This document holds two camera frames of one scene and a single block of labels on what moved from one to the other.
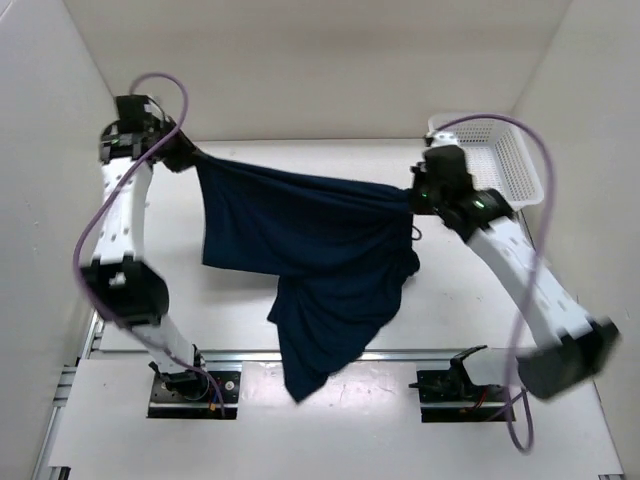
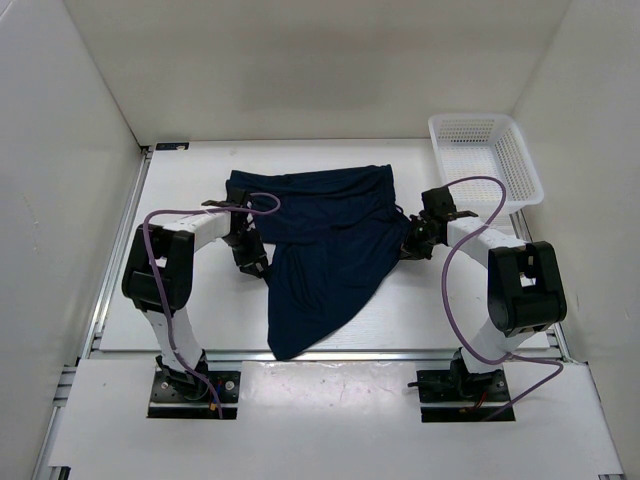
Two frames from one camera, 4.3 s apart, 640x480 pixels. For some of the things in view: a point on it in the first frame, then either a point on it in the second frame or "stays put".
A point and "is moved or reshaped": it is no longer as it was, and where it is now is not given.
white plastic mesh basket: [499, 153] stays put
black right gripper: [420, 176] -> [411, 250]
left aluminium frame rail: [60, 402] stays put
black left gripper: [186, 156] -> [257, 255]
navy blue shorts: [341, 255] is moved or reshaped
